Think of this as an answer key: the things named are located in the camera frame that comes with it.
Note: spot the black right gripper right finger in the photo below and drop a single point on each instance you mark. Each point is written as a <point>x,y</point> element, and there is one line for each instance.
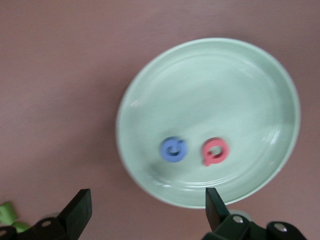
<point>225,227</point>

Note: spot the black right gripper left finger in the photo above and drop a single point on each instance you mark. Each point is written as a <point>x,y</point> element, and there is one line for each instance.
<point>70,220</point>

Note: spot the green letter N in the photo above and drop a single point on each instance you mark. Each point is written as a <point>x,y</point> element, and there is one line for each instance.
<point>6,212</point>

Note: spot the blue letter G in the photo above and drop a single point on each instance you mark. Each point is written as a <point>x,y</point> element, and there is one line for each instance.
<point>165,152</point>

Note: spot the light green plate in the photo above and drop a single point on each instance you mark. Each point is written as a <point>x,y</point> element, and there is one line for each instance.
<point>212,100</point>

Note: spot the brown table cover mat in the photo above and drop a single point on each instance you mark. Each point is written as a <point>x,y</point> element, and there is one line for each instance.
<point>50,75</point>

